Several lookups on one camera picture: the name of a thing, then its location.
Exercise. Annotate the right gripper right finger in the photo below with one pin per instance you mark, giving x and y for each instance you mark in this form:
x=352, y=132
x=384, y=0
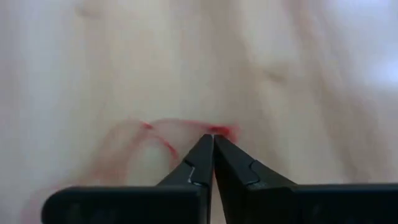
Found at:
x=239, y=174

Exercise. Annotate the red rubber band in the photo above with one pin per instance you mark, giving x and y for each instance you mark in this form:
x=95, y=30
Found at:
x=219, y=129

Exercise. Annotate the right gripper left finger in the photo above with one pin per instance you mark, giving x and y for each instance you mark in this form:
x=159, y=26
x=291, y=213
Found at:
x=192, y=174

